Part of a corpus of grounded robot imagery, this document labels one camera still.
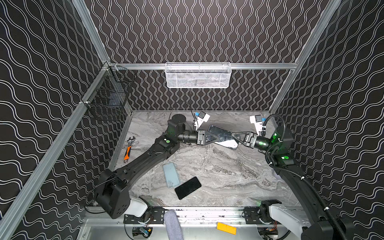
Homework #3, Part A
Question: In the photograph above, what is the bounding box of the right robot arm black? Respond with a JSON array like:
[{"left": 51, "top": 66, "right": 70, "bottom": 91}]
[{"left": 232, "top": 126, "right": 354, "bottom": 240}]

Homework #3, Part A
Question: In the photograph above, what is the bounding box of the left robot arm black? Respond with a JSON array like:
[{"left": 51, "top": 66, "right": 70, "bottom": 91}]
[{"left": 95, "top": 114, "right": 220, "bottom": 219}]

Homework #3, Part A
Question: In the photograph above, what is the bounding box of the light blue phone case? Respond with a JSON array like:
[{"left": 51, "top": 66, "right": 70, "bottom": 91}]
[{"left": 163, "top": 163, "right": 181, "bottom": 188}]

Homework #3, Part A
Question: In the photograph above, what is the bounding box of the black phone on table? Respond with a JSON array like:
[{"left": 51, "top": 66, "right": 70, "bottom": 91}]
[{"left": 175, "top": 177, "right": 202, "bottom": 200}]

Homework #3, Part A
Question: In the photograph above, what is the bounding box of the white mesh basket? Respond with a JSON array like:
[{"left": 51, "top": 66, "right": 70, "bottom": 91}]
[{"left": 165, "top": 62, "right": 232, "bottom": 89}]

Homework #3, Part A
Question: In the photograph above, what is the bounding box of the orange adjustable wrench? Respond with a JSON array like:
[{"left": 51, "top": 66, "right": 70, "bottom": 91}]
[{"left": 124, "top": 136, "right": 136, "bottom": 163}]

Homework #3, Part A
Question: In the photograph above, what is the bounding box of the yellow card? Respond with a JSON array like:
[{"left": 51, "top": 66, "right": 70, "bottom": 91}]
[{"left": 217, "top": 223, "right": 237, "bottom": 235}]

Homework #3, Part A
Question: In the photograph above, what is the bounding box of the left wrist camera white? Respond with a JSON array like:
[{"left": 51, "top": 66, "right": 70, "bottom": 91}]
[{"left": 194, "top": 111, "right": 210, "bottom": 131}]

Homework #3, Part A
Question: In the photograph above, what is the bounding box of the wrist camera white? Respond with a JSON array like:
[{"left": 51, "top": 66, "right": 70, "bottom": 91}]
[
  {"left": 250, "top": 115, "right": 265, "bottom": 135},
  {"left": 194, "top": 111, "right": 210, "bottom": 131}
]

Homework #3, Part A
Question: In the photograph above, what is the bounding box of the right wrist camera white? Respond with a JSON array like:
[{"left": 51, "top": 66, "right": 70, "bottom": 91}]
[{"left": 250, "top": 115, "right": 265, "bottom": 135}]

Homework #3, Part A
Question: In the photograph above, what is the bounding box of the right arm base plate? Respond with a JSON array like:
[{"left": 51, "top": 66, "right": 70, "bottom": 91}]
[{"left": 241, "top": 206, "right": 280, "bottom": 225}]

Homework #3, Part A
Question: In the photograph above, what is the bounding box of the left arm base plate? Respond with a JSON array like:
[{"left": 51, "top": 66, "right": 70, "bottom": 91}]
[{"left": 124, "top": 207, "right": 166, "bottom": 225}]

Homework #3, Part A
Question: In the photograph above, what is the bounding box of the black wire basket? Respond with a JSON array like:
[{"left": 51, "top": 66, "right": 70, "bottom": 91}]
[{"left": 83, "top": 62, "right": 137, "bottom": 122}]

